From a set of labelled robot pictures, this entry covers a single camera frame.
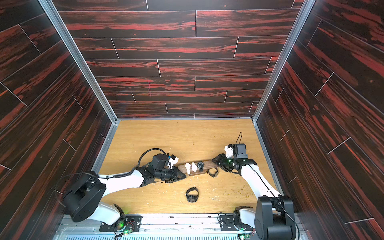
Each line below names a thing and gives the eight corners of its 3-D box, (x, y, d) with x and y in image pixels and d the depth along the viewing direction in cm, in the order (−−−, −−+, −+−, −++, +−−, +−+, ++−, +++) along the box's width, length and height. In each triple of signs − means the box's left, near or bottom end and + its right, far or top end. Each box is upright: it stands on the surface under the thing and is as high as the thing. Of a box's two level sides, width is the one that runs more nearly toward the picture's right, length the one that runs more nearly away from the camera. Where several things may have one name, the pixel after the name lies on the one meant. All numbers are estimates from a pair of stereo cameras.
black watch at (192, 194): (186, 202, 82) (186, 200, 79) (186, 189, 87) (186, 186, 84) (198, 202, 82) (198, 200, 79) (198, 189, 87) (198, 186, 84)
